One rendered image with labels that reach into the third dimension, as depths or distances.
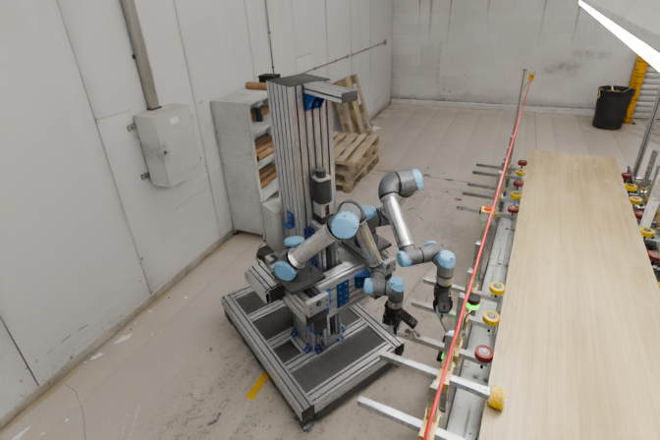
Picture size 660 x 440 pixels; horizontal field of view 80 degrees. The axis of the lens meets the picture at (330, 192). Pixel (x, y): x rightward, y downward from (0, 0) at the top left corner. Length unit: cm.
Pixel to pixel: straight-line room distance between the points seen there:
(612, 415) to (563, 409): 17
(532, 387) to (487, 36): 811
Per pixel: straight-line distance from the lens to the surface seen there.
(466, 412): 222
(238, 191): 433
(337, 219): 173
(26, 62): 310
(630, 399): 216
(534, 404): 198
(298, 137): 205
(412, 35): 968
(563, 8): 941
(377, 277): 199
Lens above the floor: 240
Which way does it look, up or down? 26 degrees down
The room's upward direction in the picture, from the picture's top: 3 degrees counter-clockwise
